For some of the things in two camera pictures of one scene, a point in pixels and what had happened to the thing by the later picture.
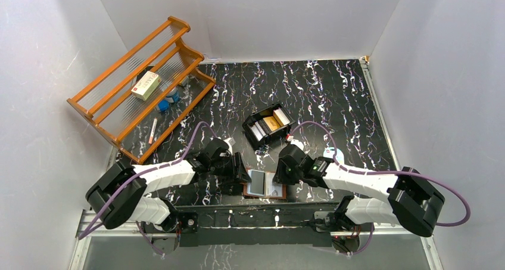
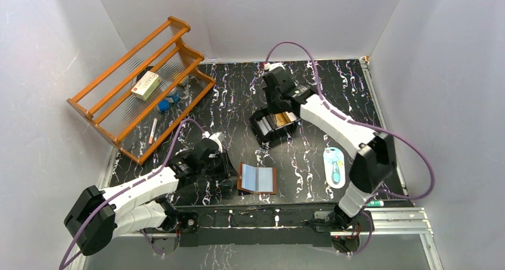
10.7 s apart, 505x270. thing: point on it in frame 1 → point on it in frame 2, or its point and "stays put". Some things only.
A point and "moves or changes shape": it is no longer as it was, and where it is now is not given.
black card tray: (267, 126) moves or changes shape
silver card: (258, 131) → (264, 126)
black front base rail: (279, 224) stays put
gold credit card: (271, 123) → (282, 118)
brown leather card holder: (262, 185) moves or changes shape
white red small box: (146, 86) stays put
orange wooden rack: (142, 101) stays put
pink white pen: (153, 131) stays put
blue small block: (164, 105) stays put
